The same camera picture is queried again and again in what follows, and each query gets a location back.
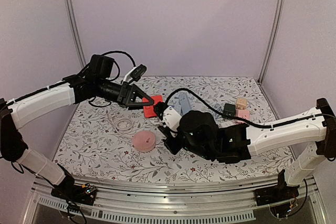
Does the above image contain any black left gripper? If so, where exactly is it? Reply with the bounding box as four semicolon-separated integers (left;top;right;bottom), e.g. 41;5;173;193
96;78;154;110

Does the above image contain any red cube socket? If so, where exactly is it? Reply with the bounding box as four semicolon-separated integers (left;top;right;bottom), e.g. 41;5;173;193
143;95;163;119

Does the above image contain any light blue cable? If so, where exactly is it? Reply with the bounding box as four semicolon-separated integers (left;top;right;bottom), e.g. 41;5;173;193
207;104;224;121

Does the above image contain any dark green cube adapter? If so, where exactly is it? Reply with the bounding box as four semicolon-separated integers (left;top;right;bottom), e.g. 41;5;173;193
223;103;236;118

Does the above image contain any round pink socket base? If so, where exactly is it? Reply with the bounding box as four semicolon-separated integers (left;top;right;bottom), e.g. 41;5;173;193
132;131;156;153

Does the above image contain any pink cube socket adapter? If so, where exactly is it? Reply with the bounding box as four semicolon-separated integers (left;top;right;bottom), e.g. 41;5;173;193
235;109;250;120

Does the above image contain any white multicolour power strip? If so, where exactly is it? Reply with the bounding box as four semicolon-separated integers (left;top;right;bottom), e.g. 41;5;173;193
168;96;182;113

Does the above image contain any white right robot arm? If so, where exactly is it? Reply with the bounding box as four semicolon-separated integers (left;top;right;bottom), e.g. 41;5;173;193
160;99;335;201

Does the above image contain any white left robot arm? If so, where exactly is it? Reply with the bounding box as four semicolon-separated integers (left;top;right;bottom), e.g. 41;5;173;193
1;52;154;200

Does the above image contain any light blue power strip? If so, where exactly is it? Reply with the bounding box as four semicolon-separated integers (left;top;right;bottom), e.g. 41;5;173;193
178;93;192;116

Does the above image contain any floral patterned table mat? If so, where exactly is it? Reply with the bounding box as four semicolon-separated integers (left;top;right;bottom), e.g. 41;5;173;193
54;77;293;184

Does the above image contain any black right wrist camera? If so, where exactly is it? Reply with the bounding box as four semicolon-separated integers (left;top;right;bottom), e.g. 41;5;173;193
154;102;182;133

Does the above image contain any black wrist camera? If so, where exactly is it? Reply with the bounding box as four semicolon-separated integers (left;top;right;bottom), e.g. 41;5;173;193
122;64;147;83
154;102;182;133

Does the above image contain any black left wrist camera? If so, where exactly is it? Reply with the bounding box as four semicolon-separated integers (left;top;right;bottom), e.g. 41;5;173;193
122;64;147;83

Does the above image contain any pink coiled cable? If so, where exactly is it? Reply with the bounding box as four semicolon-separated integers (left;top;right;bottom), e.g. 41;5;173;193
106;112;134;132

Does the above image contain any aluminium front rail frame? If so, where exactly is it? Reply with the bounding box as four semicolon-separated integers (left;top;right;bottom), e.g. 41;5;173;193
22;174;328;224

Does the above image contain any aluminium left corner post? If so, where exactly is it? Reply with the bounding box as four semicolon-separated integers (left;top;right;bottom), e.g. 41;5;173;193
64;0;87;69

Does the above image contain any aluminium corner post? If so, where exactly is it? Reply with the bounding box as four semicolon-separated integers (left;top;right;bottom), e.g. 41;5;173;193
64;0;87;69
257;0;285;85

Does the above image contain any aluminium right corner post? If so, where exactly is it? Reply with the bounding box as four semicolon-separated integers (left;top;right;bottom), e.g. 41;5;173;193
257;0;285;85

